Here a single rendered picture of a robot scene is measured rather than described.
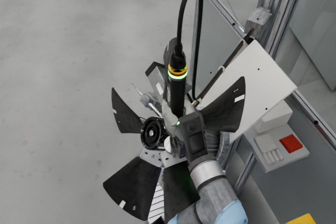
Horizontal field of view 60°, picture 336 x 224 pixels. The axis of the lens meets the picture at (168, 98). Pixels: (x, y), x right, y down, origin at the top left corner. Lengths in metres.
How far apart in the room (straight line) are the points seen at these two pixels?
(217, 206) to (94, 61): 2.58
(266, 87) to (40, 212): 1.80
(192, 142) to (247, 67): 0.55
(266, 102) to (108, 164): 1.56
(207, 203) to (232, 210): 0.06
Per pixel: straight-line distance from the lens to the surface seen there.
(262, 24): 1.23
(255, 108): 1.11
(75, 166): 2.42
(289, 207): 2.03
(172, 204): 0.97
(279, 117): 1.47
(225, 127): 0.83
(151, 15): 3.59
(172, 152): 0.93
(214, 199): 0.67
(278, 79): 1.09
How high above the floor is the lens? 2.10
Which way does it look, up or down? 52 degrees down
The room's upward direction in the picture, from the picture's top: straight up
